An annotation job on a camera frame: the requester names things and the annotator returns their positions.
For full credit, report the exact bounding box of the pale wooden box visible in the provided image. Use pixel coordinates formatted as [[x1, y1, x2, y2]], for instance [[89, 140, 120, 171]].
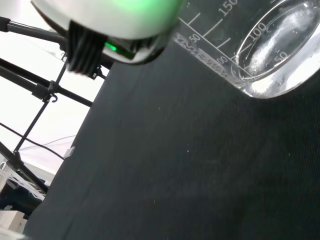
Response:
[[0, 210, 29, 236]]

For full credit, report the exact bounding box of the black tripod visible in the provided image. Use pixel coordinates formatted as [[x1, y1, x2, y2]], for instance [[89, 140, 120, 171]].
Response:
[[0, 16, 112, 198]]

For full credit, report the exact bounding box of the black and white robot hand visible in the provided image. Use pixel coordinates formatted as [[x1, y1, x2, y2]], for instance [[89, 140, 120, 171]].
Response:
[[29, 0, 188, 81]]

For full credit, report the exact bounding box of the thin black floor cable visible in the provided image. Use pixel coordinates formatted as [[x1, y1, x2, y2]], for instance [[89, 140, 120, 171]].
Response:
[[0, 123, 76, 159]]

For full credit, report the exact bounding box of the clear cloth clip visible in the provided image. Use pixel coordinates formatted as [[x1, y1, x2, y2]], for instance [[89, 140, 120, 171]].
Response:
[[64, 146, 76, 159]]

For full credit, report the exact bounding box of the black bench cloth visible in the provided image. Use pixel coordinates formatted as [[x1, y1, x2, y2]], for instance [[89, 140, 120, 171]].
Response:
[[22, 14, 320, 240]]

